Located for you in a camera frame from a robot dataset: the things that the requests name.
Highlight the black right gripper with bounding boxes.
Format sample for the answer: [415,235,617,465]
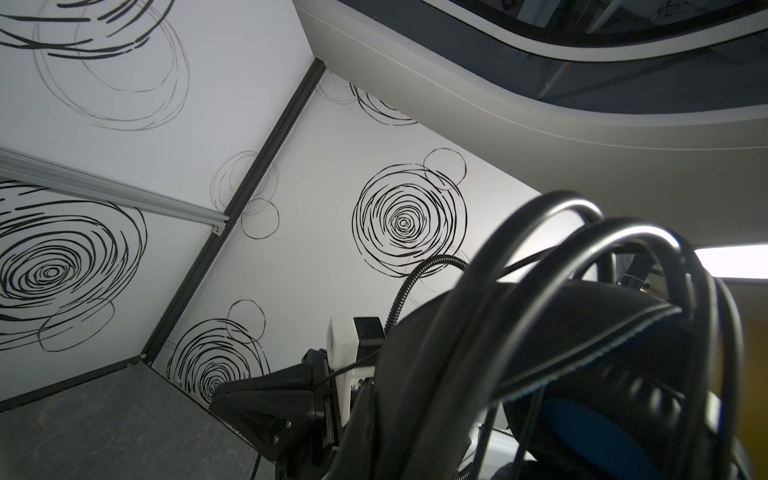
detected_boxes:
[209,349,377,480]

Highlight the black blue headphones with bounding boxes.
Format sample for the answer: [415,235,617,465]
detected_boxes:
[369,191,745,479]

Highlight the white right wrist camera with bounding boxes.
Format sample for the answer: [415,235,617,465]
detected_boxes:
[326,316,385,426]

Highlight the black headphone cable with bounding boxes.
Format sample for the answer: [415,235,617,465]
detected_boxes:
[248,245,553,480]

